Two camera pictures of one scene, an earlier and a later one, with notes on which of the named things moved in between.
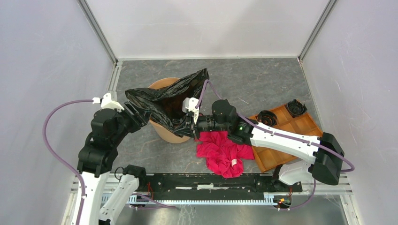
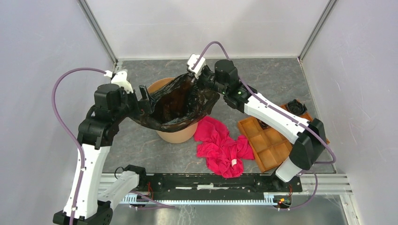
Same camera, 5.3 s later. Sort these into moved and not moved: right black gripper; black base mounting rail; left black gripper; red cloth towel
Moved: right black gripper; left black gripper
Not moved: red cloth towel; black base mounting rail
